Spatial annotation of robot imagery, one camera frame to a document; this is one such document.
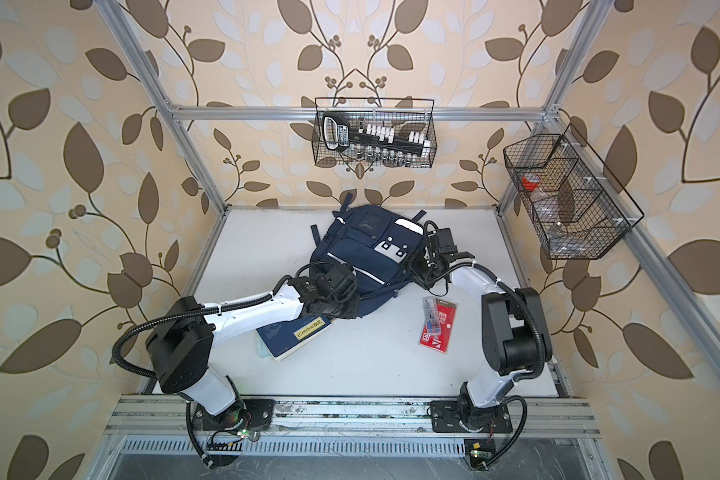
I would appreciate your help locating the aluminium cage frame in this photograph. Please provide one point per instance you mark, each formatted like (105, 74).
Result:
(693, 316)

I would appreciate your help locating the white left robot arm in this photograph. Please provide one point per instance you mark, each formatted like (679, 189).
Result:
(180, 346)

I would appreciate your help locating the navy blue student backpack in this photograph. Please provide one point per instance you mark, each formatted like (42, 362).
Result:
(378, 245)

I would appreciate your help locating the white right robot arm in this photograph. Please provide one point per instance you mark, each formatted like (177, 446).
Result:
(513, 331)

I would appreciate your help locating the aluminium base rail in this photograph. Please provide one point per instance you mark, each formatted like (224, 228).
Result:
(365, 416)

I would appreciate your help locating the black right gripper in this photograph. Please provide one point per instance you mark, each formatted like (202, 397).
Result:
(414, 264)

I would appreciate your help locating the black socket wrench set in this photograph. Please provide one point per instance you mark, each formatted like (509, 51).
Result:
(341, 134)

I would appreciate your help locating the black wire basket back wall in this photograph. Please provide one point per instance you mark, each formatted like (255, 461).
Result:
(373, 109)

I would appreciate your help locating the black wire basket right wall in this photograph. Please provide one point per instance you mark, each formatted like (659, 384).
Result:
(586, 209)

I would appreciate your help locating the red capped clear bottle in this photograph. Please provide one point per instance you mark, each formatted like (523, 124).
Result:
(531, 183)

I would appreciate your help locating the blue notebook yellow label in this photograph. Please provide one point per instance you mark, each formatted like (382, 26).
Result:
(284, 338)

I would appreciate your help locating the black wire basket wall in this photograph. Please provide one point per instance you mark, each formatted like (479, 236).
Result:
(586, 209)
(373, 109)

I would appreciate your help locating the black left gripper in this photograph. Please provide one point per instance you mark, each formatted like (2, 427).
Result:
(355, 306)

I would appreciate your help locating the red stationery blister pack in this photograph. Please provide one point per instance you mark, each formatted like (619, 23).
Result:
(439, 316)

